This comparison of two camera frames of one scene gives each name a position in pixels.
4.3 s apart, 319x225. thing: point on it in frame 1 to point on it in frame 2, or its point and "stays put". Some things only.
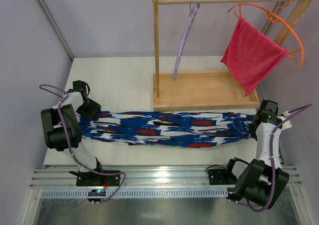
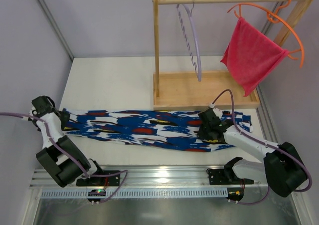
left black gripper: (90, 108) to (64, 116)
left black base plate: (87, 179) stays put
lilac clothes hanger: (194, 8) to (199, 75)
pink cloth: (251, 54) stays put
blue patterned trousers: (181, 129) stays put
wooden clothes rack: (215, 91) stays put
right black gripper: (255, 124) to (203, 129)
